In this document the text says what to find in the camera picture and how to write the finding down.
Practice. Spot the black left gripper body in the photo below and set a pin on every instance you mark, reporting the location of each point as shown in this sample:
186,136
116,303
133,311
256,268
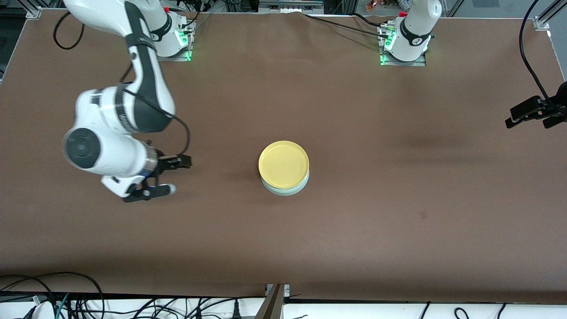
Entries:
559,105

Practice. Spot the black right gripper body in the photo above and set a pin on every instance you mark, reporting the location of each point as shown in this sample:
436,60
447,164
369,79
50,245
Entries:
167,164

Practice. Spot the yellow plate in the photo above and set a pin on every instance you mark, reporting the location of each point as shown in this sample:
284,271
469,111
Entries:
283,164

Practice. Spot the pale green plate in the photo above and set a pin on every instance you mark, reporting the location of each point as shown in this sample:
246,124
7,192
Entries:
285,192

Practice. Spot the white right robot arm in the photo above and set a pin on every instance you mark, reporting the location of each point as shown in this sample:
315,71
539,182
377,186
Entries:
102,150

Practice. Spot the brown table cover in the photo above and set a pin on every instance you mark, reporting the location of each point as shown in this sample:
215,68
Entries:
283,243

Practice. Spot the black power plug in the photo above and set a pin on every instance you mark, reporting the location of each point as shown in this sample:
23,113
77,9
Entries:
237,310
199,313

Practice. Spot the grey metal device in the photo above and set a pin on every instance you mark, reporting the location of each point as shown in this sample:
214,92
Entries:
290,5

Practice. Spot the aluminium corner bracket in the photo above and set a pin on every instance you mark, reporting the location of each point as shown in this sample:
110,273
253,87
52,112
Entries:
34,13
541,23

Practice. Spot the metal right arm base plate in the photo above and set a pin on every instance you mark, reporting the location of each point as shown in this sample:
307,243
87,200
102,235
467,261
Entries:
170,58

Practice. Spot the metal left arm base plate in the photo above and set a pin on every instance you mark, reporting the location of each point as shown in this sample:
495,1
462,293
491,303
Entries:
405,64

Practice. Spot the small metal bracket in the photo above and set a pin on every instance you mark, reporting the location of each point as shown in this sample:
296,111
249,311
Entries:
287,290

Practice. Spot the aluminium profile post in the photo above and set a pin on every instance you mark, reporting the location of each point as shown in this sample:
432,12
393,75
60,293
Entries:
272,305

